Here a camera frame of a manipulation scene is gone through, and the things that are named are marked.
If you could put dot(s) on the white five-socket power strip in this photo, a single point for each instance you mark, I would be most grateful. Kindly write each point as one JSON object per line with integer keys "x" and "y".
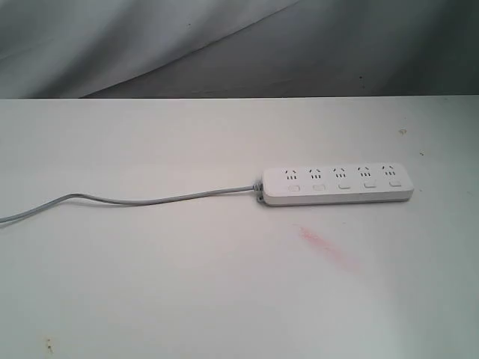
{"x": 335, "y": 184}

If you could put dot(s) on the grey fabric backdrop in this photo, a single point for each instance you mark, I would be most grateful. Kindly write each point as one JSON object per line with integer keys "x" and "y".
{"x": 227, "y": 49}

